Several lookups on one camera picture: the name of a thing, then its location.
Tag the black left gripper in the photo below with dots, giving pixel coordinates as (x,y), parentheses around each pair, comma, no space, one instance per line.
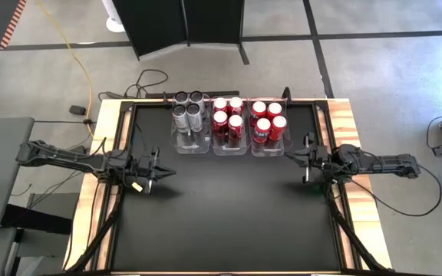
(146,170)

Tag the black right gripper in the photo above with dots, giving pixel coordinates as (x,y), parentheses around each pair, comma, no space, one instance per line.
(317,157)

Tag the red Fanta can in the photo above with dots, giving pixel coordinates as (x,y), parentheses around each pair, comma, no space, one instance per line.
(258,111)
(278,127)
(274,110)
(261,130)

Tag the red Coca-Cola can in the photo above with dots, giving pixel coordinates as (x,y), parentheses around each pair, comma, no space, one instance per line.
(235,126)
(220,104)
(220,122)
(235,104)

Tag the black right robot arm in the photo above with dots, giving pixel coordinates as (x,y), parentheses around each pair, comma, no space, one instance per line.
(378,163)

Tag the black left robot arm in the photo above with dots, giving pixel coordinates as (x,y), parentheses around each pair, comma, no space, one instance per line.
(63,157)

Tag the clear plastic bin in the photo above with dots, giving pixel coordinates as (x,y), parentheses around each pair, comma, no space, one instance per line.
(190,142)
(269,148)
(228,147)

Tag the yellow tape strip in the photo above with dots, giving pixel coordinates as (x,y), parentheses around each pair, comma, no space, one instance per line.
(137,187)

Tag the black table clamp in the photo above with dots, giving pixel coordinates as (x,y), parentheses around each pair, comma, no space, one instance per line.
(287,96)
(164,97)

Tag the black power strip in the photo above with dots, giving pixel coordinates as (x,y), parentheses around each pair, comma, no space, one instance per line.
(221,93)

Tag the black power adapter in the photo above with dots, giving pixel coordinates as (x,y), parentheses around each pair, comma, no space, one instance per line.
(77,110)

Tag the black folding partition screen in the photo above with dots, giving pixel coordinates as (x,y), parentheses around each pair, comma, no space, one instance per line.
(159,23)

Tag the white round stand base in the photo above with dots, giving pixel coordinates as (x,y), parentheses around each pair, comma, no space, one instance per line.
(114,25)

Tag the grey desk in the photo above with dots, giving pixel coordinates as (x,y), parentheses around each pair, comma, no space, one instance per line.
(6,184)

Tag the black frame strut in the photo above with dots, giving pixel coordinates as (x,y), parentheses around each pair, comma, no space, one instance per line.
(90,245)
(359,241)

